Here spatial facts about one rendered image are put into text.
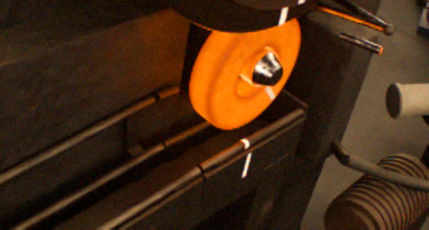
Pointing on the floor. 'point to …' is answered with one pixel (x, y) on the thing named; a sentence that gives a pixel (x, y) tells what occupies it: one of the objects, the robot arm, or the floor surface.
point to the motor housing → (380, 199)
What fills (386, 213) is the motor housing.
